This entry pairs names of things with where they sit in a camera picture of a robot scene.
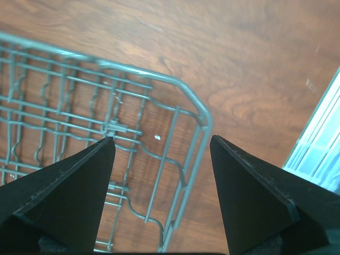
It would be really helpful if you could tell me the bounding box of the aluminium mounting rail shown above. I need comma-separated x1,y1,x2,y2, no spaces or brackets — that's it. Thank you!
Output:
283,70,339,194

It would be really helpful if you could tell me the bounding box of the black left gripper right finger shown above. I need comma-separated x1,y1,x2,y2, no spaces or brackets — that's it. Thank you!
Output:
210,135,339,254

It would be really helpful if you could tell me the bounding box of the grey wire dish rack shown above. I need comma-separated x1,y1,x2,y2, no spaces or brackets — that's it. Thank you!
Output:
1,33,213,253

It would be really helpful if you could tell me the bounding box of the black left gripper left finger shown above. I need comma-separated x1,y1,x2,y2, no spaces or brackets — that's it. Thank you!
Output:
1,137,115,252

